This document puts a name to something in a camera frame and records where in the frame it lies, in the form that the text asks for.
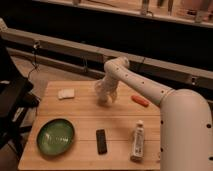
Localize white glue bottle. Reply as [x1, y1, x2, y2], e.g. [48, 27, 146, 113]
[130, 120, 145, 162]

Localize black remote control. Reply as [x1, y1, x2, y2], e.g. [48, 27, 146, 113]
[96, 129, 107, 154]

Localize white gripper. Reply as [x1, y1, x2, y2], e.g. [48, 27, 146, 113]
[94, 76, 119, 104]

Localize black hanging cable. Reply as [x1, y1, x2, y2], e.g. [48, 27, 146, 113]
[27, 40, 41, 81]

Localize orange carrot toy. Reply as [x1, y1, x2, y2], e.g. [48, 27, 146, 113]
[131, 95, 149, 107]

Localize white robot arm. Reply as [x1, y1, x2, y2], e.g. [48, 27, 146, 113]
[96, 57, 213, 171]

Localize black chair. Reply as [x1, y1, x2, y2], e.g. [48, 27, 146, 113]
[0, 37, 39, 157]

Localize green ceramic bowl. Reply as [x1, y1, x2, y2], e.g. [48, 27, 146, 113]
[36, 118, 75, 156]

